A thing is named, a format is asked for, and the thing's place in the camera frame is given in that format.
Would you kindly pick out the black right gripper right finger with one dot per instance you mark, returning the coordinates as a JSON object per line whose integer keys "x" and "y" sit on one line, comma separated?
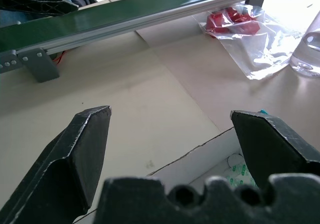
{"x": 270, "y": 144}

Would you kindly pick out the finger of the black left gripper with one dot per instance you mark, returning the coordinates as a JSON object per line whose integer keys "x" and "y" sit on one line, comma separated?
{"x": 37, "y": 2}

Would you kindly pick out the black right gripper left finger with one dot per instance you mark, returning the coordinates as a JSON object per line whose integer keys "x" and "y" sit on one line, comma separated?
{"x": 75, "y": 146}

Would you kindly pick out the white cardboard box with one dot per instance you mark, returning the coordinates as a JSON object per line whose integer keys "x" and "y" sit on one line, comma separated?
{"x": 200, "y": 156}

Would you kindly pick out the small teal object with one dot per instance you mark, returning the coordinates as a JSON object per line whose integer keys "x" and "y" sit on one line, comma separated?
{"x": 264, "y": 111}

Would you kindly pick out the white desiccant packet, green print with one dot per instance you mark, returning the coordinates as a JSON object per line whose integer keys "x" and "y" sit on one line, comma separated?
{"x": 240, "y": 170}

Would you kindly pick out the clear plastic water bottle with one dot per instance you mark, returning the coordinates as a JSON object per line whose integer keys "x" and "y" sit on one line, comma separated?
{"x": 308, "y": 49}

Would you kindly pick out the clear plastic bag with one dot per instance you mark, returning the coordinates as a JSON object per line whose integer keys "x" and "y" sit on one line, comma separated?
{"x": 260, "y": 41}

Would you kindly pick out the red blocks in bag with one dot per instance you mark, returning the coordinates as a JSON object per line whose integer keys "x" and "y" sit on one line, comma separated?
{"x": 232, "y": 21}

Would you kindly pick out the green conveyor belt, aluminium frame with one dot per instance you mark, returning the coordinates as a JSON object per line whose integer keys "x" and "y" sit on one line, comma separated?
{"x": 120, "y": 16}

